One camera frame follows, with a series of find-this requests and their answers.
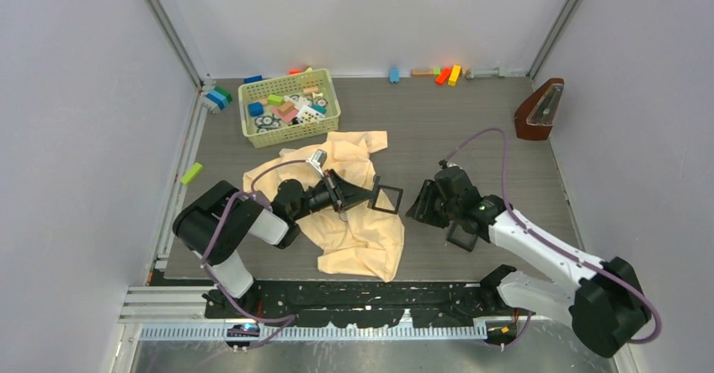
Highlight light blue block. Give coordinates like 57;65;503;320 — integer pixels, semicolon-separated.
388;67;401;84

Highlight orange red block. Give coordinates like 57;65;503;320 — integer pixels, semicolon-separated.
434;67;451;85

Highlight pink block in basket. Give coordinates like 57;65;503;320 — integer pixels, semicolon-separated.
271;106;298;125

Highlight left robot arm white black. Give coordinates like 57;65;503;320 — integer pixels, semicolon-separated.
172;170;376;317

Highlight tan wooden block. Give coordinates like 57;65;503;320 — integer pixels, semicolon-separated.
410;68;434;77

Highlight black square box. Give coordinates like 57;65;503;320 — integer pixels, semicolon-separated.
446;222;478;253
367;175;404;215

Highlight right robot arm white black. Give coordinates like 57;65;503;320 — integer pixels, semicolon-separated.
407;163;661;358

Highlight yellow block by wall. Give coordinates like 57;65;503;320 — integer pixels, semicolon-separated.
447;65;462;87

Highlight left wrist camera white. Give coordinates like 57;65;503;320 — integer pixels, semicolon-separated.
305;149;328;177

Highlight blue block behind basket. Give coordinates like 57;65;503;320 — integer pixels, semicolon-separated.
243;75;264;84

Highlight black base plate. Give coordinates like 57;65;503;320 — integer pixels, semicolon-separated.
202;280;528;328

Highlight blue cube in basket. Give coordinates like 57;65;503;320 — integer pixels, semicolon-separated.
248;102;264;117

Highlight lime green block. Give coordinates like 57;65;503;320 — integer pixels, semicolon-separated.
179;163;203;185

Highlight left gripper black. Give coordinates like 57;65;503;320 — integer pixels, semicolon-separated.
291;168;374;221

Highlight peach cloth garment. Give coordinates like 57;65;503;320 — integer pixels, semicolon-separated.
242;131;405;282

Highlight blue green stacked blocks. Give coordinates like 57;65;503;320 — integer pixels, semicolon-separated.
202;87;233;114

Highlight brown wooden metronome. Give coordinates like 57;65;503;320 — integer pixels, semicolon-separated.
514;78;565;141

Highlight green plastic basket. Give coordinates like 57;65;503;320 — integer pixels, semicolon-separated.
237;69;341;148

